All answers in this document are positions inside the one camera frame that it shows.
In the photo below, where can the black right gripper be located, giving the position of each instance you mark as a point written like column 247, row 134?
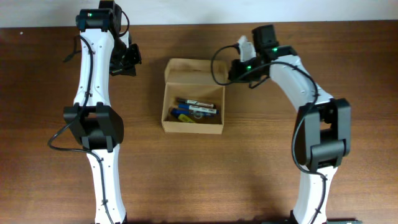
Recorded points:
column 235, row 72

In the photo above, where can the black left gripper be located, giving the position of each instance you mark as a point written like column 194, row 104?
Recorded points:
column 125, row 66

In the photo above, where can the brown cardboard box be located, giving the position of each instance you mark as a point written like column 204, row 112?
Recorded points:
column 193, row 79

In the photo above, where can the black whiteboard marker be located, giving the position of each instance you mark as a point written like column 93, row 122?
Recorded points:
column 195, row 103

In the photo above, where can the blue whiteboard marker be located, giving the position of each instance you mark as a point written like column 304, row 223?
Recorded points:
column 198, row 108

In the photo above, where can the yellow tape roll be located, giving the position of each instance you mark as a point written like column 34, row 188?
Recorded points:
column 197, row 115

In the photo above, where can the blue ballpoint pen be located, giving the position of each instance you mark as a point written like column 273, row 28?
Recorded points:
column 190, row 112

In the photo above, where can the yellow highlighter blue cap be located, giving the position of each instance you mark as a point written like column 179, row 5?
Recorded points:
column 185, row 119

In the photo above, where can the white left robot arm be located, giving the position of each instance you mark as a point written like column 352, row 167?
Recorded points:
column 105, row 51

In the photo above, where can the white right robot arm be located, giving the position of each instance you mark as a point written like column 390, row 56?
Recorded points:
column 322, row 131

